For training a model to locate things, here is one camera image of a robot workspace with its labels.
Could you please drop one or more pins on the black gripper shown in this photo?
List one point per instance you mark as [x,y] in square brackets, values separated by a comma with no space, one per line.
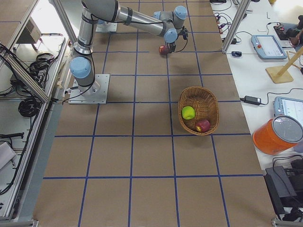
[172,47]

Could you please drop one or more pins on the dark red apple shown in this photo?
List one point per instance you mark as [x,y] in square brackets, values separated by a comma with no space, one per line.
[163,50]

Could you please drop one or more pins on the green apple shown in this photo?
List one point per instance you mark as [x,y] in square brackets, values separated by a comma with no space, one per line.
[188,113]

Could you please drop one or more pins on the red yellow apple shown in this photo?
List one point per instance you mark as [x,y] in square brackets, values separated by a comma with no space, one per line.
[203,125]

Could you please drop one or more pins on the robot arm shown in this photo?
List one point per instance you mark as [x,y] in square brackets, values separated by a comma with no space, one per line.
[166,24]

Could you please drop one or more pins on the woven wicker basket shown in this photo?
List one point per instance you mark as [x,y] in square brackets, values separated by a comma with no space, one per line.
[205,106]

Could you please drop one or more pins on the teach pendant tablet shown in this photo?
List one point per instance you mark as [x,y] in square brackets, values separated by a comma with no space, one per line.
[268,47]
[288,106]

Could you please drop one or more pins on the black power adapter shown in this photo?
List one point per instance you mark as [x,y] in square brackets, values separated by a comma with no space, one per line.
[251,100]

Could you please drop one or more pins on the wooden stand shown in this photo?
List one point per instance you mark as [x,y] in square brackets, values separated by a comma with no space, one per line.
[280,74]

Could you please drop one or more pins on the orange bucket with lid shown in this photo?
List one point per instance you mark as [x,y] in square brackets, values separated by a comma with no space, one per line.
[278,134]

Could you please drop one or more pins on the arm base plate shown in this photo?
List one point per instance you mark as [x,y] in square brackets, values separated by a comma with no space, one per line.
[96,94]
[106,27]

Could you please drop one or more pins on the aluminium frame post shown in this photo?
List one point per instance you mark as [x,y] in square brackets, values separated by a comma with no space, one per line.
[235,24]

